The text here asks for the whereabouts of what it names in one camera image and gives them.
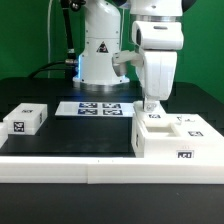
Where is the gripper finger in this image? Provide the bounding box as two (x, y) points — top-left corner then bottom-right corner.
(143, 99), (157, 112)

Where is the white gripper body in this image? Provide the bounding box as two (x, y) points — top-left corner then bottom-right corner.
(132, 21), (184, 101)

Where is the white cabinet door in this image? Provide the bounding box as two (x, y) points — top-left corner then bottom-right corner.
(170, 114), (222, 138)
(132, 101), (181, 136)

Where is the white cabinet body box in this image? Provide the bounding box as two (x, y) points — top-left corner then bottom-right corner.
(131, 128), (224, 160)

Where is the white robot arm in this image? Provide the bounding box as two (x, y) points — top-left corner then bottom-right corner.
(59, 0), (197, 112)

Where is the white cabinet top block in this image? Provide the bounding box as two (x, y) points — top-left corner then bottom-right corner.
(3, 103), (48, 135)

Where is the white marker base sheet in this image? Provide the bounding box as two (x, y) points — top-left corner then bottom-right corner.
(55, 101), (134, 117)

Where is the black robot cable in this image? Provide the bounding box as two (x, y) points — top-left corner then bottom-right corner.
(28, 0), (80, 80)

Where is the white cable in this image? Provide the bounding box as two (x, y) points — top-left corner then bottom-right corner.
(47, 0), (54, 79)

